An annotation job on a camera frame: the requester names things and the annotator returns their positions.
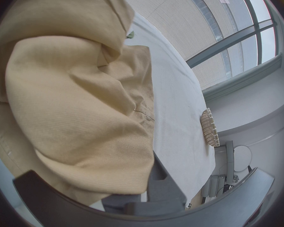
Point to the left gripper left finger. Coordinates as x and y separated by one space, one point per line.
123 198

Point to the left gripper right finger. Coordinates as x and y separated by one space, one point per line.
161 188

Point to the tan shorts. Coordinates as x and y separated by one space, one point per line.
73 103

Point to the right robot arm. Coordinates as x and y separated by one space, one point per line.
230 159

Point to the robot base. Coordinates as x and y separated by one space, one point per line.
213 185

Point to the round woven basket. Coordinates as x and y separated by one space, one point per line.
208 126

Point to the bed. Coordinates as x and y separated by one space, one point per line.
175 98

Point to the green garment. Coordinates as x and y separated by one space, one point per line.
130 35

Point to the window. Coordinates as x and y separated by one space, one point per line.
179 20

